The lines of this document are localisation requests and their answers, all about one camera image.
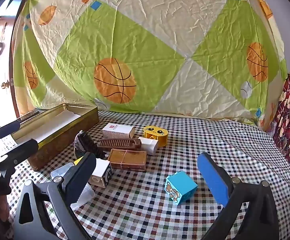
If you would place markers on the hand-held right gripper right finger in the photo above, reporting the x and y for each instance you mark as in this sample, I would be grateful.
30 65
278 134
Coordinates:
212 175

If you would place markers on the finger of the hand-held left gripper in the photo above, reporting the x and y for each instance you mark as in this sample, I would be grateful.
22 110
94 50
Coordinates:
10 128
25 146

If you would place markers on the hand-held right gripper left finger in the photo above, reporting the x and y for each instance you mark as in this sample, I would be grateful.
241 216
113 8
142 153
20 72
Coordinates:
81 175

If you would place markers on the white panda print block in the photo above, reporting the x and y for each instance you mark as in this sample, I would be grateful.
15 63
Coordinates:
100 172

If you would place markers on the blue bear print block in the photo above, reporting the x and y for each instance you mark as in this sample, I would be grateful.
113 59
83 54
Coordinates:
182 185

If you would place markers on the black bristle brush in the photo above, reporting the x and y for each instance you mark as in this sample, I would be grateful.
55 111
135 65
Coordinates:
85 142

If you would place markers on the gold tin box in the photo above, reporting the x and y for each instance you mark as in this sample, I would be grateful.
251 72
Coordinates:
60 140

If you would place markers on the yellow sad face block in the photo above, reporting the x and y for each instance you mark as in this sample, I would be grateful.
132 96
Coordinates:
157 137

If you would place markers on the plain white rectangular box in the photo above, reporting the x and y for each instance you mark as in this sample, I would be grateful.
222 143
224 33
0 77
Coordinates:
148 145

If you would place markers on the grey plastic piece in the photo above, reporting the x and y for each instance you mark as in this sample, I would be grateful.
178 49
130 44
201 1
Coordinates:
60 170

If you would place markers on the white ribbed plastic piece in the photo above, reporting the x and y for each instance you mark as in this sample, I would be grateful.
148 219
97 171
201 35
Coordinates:
86 196

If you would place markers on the white paper liner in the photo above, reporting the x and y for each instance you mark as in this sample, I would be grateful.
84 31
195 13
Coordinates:
50 125

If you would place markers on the brass door knob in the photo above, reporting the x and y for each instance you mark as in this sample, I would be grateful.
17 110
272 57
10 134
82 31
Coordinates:
6 83

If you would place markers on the brown wooden comb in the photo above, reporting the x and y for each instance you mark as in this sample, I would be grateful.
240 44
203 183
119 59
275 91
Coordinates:
117 143

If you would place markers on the brown box with rubber band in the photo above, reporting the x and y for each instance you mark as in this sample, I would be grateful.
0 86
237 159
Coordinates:
127 158

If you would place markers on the white box with red label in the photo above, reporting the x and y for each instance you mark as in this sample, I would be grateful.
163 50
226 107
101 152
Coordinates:
117 130

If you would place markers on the checkered bed sheet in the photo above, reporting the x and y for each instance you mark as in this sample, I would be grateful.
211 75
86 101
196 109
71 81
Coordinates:
147 217

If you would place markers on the hanging dark ornament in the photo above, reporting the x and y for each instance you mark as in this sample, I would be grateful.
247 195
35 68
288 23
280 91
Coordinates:
0 49

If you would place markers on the red plaid bear print cloth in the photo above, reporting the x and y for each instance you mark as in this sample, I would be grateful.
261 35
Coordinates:
289 120

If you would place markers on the green basketball print quilt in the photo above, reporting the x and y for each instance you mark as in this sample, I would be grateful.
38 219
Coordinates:
135 42

